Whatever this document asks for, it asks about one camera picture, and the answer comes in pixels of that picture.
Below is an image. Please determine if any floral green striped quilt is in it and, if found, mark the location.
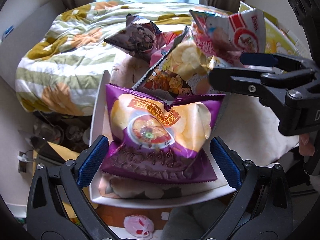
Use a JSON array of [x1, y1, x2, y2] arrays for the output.
[[15, 1, 196, 116]]

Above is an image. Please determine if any blue white snack bag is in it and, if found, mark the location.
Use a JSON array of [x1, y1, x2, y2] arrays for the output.
[[189, 10, 229, 41]]

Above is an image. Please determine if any green cardboard box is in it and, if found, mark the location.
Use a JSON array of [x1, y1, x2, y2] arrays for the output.
[[238, 2, 309, 58]]

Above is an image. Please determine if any pink snack bag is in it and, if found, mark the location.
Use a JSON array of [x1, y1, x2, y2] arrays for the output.
[[149, 28, 246, 67]]

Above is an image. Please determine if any dark purple snack bag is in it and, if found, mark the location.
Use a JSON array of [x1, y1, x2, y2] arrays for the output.
[[104, 14, 165, 62]]

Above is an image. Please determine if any right hand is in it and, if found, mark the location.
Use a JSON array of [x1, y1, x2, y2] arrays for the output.
[[299, 134, 315, 156]]

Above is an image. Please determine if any grey silver chips bag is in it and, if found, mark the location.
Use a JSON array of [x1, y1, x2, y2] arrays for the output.
[[132, 26, 217, 101]]

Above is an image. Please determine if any white round table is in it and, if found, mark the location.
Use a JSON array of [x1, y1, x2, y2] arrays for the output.
[[89, 70, 235, 209]]

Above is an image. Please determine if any grey headboard cushion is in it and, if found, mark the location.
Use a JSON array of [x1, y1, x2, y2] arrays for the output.
[[0, 0, 67, 98]]

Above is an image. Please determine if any pink plastic bag on floor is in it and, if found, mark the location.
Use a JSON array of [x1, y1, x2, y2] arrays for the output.
[[124, 215, 155, 239]]

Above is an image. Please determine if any purple potato chips bag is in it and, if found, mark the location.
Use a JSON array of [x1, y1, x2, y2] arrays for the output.
[[101, 85, 224, 184]]

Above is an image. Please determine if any red white snack bag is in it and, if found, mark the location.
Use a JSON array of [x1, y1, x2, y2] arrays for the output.
[[228, 9, 266, 53]]

